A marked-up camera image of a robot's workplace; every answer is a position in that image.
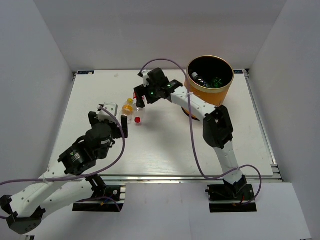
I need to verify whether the green soda bottle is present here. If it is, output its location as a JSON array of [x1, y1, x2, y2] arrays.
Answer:
[[209, 77, 226, 89]]

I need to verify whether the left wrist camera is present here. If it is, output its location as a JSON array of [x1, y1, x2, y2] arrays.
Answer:
[[97, 102, 118, 123]]

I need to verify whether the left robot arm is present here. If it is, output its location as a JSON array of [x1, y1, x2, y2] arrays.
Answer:
[[0, 108, 128, 235]]

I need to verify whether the orange cylindrical bin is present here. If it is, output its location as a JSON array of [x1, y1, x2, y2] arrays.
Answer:
[[184, 55, 235, 107]]

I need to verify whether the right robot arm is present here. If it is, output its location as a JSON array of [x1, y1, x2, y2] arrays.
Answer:
[[134, 68, 247, 200]]

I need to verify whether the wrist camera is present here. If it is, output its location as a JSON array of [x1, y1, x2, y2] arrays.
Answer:
[[138, 70, 150, 87], [97, 102, 118, 123]]

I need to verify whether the red label clear bottle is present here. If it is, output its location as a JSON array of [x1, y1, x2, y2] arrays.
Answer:
[[133, 92, 145, 126]]

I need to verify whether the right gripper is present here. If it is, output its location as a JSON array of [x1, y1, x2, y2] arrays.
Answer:
[[134, 81, 161, 109]]

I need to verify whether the clear unlabelled bottle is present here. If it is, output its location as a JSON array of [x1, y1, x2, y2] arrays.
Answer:
[[191, 72, 209, 88]]

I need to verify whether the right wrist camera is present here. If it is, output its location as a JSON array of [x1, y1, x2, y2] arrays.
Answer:
[[138, 70, 150, 87]]

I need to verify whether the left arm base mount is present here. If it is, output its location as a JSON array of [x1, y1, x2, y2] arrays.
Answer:
[[72, 174, 124, 213]]

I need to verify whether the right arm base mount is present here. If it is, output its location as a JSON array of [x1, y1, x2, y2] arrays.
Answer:
[[205, 184, 257, 213]]

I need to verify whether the yellow cap small bottle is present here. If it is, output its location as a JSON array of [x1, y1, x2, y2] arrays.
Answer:
[[121, 98, 134, 124]]

